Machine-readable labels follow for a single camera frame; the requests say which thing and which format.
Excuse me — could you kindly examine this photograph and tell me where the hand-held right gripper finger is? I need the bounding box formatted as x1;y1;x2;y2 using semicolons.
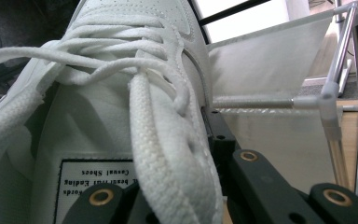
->
200;106;241;191

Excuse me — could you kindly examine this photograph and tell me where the metal shoe rack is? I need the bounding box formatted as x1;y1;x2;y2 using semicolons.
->
205;0;358;200

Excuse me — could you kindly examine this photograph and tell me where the white sneaker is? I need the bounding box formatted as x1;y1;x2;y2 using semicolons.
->
0;0;225;224

